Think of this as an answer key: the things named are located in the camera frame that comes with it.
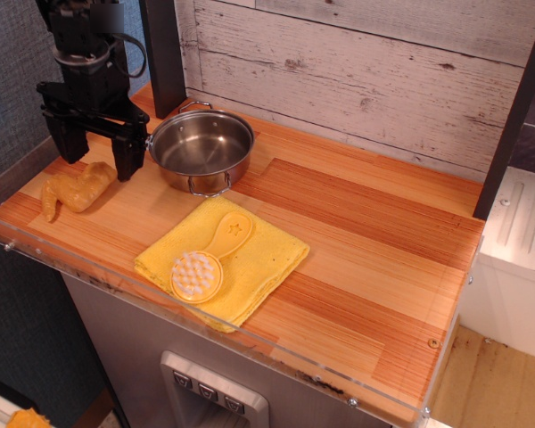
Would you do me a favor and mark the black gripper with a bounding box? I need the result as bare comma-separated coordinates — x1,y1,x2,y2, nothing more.
37,44,149,182

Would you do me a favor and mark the yellow rubber chicken wing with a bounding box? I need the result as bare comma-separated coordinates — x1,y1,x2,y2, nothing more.
41,161,118,223

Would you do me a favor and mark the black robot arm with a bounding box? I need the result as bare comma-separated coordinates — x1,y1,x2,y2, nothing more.
37,1,149,182

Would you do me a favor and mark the small stainless steel pot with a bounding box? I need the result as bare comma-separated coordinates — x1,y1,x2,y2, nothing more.
146,101,255,198

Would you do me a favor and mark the yellow round scrub brush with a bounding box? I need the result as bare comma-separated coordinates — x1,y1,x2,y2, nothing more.
169,211,253,304

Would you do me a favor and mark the yellow folded cloth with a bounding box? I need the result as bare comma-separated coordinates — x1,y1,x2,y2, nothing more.
135,197,309,333

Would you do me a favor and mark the silver dispenser button panel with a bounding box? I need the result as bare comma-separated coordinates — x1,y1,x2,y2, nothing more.
160,350,270,427

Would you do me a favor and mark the orange object bottom left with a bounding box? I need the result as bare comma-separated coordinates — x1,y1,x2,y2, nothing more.
5,408,52,428

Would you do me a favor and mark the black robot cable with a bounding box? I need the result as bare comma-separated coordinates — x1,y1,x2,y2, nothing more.
115,31,147,79

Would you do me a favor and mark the dark left shelf post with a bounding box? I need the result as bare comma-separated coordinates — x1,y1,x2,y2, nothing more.
139,0,186,119

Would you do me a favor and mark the dark shelf post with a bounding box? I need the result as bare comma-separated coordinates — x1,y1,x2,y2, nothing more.
473,41,535,220
139,0,186,119

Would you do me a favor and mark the dark right shelf post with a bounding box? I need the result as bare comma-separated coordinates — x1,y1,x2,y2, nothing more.
473,41,535,220

